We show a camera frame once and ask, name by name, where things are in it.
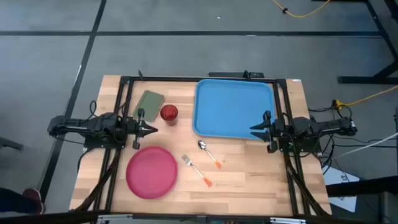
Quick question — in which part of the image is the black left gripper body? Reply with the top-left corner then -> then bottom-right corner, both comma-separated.
124,108 -> 147,150

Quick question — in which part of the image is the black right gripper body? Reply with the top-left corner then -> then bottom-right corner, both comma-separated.
263,111 -> 285,154

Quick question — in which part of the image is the red plastic cup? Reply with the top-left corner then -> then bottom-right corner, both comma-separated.
160,104 -> 179,127

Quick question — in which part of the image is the red round plate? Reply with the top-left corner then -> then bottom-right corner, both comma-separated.
125,146 -> 178,200

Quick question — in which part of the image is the metal spoon orange handle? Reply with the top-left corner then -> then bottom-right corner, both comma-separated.
197,140 -> 222,170

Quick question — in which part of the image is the metal fork orange handle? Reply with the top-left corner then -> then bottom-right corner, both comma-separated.
181,154 -> 213,188

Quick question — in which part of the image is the blue plastic tray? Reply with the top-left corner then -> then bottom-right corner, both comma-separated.
192,78 -> 276,141

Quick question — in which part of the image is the white paper sheet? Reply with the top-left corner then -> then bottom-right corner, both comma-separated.
323,166 -> 361,213

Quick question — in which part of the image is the black horizontal beam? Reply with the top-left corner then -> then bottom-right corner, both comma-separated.
325,175 -> 398,197

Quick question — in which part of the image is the black beam with silver brackets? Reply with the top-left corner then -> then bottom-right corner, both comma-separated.
0,210 -> 398,224

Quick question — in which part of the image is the person's red shoe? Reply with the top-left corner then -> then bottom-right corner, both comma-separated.
21,188 -> 46,215

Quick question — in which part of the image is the black stand foot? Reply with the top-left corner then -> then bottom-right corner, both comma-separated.
0,136 -> 24,152

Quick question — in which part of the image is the person's leg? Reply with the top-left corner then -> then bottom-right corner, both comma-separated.
0,187 -> 35,215

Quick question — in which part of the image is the black metal table frame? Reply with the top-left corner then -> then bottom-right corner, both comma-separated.
74,70 -> 332,217

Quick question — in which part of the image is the black cable bundle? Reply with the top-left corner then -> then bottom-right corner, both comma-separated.
307,104 -> 389,175

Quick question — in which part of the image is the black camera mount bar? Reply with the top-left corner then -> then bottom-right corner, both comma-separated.
208,70 -> 265,79

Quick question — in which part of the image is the white cable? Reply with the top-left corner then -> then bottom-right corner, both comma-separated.
334,132 -> 398,159

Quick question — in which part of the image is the yellow cable with plug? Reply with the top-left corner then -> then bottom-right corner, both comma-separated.
334,85 -> 398,110

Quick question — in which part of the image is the black floor stand frame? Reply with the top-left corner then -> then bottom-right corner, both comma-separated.
312,0 -> 398,85

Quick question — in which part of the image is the yellow cable with black clip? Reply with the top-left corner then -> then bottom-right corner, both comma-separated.
272,0 -> 331,19

